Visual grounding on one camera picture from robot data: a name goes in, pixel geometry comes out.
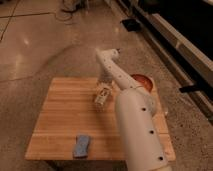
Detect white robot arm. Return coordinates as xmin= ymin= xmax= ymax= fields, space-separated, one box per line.
xmin=96 ymin=49 xmax=172 ymax=171

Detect wooden folding table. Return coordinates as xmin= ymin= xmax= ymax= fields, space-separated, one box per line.
xmin=25 ymin=78 xmax=176 ymax=162

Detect orange bowl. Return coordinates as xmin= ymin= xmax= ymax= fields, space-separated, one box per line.
xmin=131 ymin=74 xmax=153 ymax=92

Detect black floor plate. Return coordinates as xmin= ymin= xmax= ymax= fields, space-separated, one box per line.
xmin=121 ymin=19 xmax=140 ymax=32

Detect blue sponge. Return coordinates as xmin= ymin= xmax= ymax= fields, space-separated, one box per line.
xmin=73 ymin=135 xmax=91 ymax=158

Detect grey object with cables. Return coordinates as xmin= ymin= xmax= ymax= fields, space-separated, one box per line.
xmin=62 ymin=0 xmax=81 ymax=12

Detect black table bracket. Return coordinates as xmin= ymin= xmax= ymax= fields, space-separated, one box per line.
xmin=179 ymin=85 xmax=199 ymax=93

